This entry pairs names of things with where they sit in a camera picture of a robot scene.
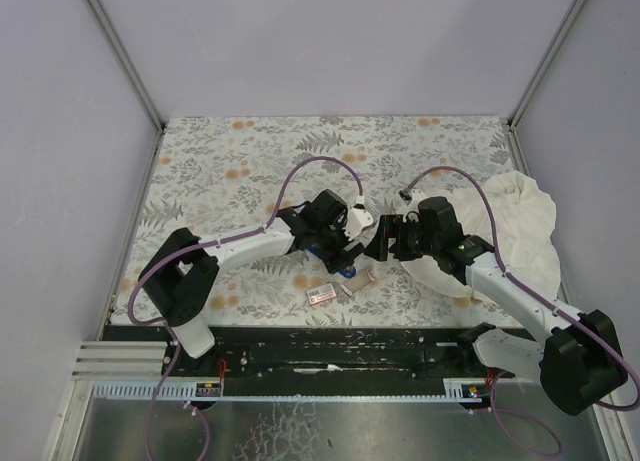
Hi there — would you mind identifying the blue stapler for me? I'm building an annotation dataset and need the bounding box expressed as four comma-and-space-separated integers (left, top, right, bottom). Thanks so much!
309, 248, 357, 279

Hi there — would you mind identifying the red white staple box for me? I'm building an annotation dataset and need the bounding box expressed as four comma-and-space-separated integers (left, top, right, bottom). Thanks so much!
306, 283, 337, 306

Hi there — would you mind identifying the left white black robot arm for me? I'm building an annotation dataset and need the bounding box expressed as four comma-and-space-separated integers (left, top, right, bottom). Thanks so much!
139, 189, 375, 359

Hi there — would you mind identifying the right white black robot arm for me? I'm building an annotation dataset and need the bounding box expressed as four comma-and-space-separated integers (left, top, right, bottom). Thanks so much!
364, 197, 629, 416

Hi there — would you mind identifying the floral patterned table mat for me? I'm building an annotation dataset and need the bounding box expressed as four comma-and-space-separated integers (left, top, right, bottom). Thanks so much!
109, 116, 516, 327

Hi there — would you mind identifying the white crumpled cloth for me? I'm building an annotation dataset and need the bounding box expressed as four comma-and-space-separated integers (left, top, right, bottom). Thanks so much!
396, 171, 561, 296

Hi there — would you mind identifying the right aluminium frame post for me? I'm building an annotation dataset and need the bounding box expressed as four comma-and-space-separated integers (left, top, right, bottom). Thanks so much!
507, 0, 601, 130

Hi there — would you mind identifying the aluminium frame post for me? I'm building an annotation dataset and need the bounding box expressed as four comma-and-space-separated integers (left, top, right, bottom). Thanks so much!
507, 0, 601, 130
83, 0, 166, 132

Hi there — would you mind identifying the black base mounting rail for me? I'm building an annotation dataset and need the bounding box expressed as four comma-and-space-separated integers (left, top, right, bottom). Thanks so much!
102, 324, 519, 397

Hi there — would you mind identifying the white slotted cable duct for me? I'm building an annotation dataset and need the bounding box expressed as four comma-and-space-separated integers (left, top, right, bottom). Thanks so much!
91, 379, 488, 405

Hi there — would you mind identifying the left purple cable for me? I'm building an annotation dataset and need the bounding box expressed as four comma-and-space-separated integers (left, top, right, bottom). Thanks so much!
127, 156, 366, 461

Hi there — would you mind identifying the purple cable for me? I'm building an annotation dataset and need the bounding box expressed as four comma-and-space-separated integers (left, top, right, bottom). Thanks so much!
399, 165, 640, 457
127, 156, 366, 461

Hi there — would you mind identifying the left aluminium extrusion rail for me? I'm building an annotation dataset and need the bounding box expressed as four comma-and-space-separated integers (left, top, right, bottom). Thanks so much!
72, 341, 166, 380

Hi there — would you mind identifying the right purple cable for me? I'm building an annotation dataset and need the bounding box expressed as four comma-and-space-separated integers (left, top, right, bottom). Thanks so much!
399, 165, 640, 457

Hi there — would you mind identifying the left aluminium frame post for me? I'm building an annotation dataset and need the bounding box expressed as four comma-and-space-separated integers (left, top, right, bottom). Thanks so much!
83, 0, 166, 132

